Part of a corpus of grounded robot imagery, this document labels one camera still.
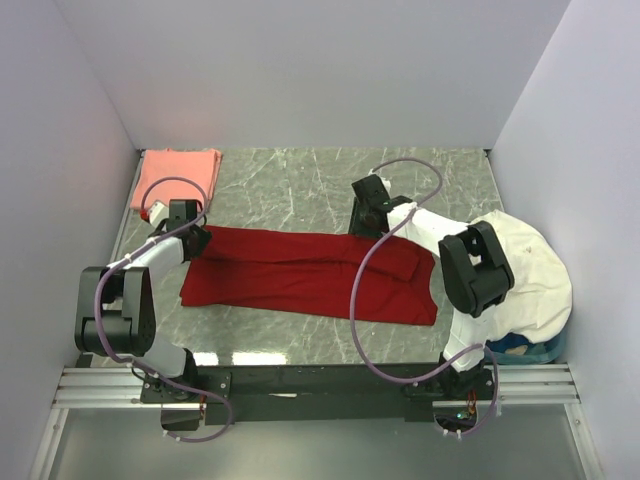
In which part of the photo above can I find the blue plastic basket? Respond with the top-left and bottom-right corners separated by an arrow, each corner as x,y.
488,329 -> 567,365

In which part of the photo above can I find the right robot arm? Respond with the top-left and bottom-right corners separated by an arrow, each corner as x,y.
349,174 -> 515,399

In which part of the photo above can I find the red t shirt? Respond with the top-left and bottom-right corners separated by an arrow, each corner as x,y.
180,226 -> 438,326

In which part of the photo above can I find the blue t shirt in basket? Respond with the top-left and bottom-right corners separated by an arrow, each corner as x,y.
487,333 -> 532,356

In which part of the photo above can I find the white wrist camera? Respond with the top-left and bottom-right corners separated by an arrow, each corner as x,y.
139,201 -> 169,227
368,170 -> 391,191

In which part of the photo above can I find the white crumpled t shirt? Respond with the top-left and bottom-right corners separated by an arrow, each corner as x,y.
478,210 -> 572,344

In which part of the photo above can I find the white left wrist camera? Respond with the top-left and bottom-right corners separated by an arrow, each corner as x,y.
139,201 -> 169,227

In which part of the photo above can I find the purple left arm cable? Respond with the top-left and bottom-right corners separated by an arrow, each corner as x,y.
92,175 -> 235,445

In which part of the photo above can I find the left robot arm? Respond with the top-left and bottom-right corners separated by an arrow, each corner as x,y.
74,199 -> 212,402

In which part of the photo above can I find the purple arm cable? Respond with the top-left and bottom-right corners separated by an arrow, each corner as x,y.
349,157 -> 501,440
92,175 -> 235,445

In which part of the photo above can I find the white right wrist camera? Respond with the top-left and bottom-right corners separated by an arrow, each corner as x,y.
368,170 -> 391,191

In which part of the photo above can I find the folded pink t shirt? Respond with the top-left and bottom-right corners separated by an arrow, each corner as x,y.
130,149 -> 223,210

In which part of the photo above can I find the black base beam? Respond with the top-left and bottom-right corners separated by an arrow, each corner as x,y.
139,363 -> 501,432

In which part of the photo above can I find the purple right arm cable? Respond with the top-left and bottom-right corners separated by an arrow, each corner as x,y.
349,157 -> 501,440

